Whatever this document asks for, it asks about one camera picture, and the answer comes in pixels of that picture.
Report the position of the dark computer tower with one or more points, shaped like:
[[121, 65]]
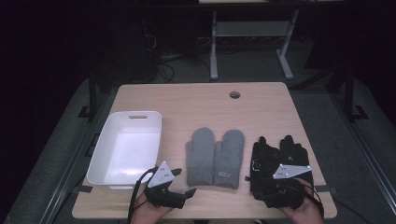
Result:
[[140, 46]]

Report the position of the person's left hand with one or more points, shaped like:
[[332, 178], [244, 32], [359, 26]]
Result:
[[149, 213]]

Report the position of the person's right hand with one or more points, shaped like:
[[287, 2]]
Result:
[[306, 211]]

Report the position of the black tape strip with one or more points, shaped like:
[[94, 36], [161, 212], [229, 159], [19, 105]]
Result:
[[83, 188], [325, 188]]

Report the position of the grey metal rail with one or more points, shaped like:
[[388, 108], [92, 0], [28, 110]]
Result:
[[364, 146], [71, 168]]

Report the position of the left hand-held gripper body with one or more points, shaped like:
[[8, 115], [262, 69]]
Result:
[[162, 193]]

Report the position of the white metal desk frame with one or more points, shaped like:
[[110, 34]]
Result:
[[249, 29]]

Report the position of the black metal stand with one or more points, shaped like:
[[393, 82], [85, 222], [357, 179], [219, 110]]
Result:
[[349, 93], [92, 93]]

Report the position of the white plastic bin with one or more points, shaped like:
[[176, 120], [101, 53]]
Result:
[[130, 152]]

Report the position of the grey mitten with label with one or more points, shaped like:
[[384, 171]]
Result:
[[229, 155]]

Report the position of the plain grey mitten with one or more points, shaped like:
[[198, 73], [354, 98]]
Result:
[[200, 158]]

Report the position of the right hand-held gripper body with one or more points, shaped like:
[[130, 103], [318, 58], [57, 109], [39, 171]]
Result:
[[286, 189]]

